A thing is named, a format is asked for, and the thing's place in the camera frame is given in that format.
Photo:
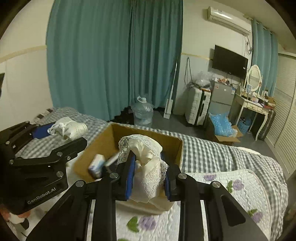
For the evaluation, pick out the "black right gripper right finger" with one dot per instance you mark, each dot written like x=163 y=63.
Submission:
x=216 y=206

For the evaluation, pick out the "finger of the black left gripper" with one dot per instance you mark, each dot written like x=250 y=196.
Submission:
x=16 y=137
x=60 y=155

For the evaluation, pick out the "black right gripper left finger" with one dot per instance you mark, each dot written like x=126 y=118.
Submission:
x=88 y=207

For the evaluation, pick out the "white knotted cloth bundle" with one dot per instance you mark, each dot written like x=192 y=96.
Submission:
x=68 y=129

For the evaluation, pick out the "blue cloud tissue pack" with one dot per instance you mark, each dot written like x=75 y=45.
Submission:
x=96 y=169

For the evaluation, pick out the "cream lace cloth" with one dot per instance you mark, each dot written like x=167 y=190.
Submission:
x=148 y=194

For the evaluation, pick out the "dark tissue paper pack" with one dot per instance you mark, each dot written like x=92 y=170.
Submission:
x=111 y=164

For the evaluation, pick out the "person's left hand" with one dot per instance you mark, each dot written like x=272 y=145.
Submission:
x=13 y=219

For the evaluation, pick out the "brown cardboard box on bed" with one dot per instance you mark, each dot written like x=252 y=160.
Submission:
x=106 y=144

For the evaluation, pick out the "white floral quilt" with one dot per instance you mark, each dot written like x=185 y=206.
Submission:
x=200 y=211

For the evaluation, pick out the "grey checked bed sheet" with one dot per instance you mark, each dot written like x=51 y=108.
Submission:
x=199 y=156

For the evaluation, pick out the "floor cardboard box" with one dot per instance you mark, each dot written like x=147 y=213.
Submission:
x=210 y=134

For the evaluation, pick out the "clear water jug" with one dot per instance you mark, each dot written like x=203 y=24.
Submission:
x=142 y=112

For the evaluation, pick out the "blue plastic bags pile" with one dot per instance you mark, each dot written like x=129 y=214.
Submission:
x=222 y=125

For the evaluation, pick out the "white wardrobe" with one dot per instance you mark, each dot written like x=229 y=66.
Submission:
x=281 y=136

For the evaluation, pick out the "blue laundry basket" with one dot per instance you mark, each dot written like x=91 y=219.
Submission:
x=244 y=124

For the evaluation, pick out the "large teal curtain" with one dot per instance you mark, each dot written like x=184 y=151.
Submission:
x=103 y=55

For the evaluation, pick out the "white flat mop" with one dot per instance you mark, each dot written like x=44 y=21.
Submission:
x=169 y=101

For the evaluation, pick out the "white dressing table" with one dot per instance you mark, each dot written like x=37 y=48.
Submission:
x=267 y=111

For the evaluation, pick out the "white suitcase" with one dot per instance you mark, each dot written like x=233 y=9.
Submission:
x=197 y=106

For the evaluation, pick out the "grey mini fridge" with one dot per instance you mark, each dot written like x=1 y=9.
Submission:
x=221 y=98

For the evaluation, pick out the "white oval vanity mirror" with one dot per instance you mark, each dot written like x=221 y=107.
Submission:
x=253 y=79

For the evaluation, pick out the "small teal curtain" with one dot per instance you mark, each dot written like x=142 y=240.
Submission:
x=265 y=56

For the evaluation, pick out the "white air conditioner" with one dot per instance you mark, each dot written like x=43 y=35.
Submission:
x=229 y=21

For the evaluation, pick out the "black wall television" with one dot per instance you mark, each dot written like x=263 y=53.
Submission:
x=229 y=62

